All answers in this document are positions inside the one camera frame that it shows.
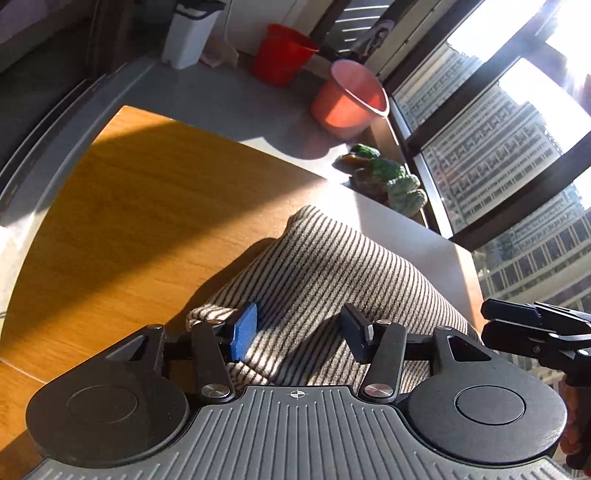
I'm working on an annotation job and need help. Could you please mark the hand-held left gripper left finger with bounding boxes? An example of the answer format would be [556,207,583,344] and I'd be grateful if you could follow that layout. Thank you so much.
[108,302,258,404]

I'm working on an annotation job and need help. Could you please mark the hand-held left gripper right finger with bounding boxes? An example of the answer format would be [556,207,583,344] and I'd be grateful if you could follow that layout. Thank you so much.
[339,303,492,404]

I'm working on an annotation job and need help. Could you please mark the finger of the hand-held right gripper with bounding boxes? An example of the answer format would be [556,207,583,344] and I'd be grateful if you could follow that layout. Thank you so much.
[482,320,555,361]
[481,299,543,324]

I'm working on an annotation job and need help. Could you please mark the grey striped shirt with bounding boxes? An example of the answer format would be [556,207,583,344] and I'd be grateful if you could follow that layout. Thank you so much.
[185,204,478,386]

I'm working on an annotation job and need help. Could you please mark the person's right hand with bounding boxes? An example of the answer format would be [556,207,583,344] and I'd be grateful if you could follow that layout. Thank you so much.
[558,376,583,457]

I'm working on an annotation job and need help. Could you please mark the green crocheted plush toy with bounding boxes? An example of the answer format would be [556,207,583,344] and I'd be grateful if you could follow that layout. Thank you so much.
[335,143,428,214]

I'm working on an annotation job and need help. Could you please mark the pink plastic basin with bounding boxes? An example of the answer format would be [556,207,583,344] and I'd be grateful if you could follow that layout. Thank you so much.
[310,59,390,139]

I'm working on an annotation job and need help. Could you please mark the red plastic bucket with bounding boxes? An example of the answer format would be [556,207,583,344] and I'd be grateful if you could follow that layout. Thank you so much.
[252,24,320,88]

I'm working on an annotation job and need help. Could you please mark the broom with tan head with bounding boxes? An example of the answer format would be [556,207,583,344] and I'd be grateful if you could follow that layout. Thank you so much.
[201,0,241,70]

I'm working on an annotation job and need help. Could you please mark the grey hanging cloth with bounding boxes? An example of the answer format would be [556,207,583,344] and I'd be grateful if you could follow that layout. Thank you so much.
[355,18,395,61]

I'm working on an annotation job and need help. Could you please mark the white trash bin black lid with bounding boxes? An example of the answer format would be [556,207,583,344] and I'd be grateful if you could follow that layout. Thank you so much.
[161,0,227,70]

